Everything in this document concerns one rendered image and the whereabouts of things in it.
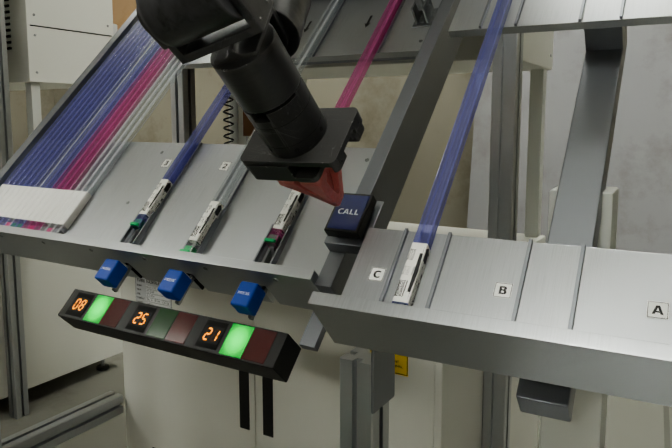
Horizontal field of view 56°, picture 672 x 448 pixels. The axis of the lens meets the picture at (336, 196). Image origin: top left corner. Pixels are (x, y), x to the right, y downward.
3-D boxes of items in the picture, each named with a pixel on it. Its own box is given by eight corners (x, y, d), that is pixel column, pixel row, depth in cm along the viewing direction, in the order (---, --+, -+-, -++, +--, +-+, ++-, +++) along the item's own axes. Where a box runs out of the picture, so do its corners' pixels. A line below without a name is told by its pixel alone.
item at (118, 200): (331, 293, 68) (319, 277, 66) (-19, 235, 102) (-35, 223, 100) (387, 161, 78) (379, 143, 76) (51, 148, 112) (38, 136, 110)
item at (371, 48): (279, 249, 72) (273, 241, 71) (269, 247, 73) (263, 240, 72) (412, -19, 98) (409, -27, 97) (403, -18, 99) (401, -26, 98)
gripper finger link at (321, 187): (311, 173, 68) (272, 112, 61) (370, 175, 64) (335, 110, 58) (287, 225, 65) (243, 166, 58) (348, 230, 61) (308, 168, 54)
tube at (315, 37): (193, 259, 76) (188, 254, 75) (184, 258, 76) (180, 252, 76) (343, 1, 102) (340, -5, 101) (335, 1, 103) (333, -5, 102)
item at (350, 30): (433, 76, 89) (423, 48, 86) (114, 88, 123) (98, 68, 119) (489, -57, 106) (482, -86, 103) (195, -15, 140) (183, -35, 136)
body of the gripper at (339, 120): (274, 122, 62) (238, 66, 57) (366, 121, 57) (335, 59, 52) (247, 173, 59) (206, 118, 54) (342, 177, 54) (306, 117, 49)
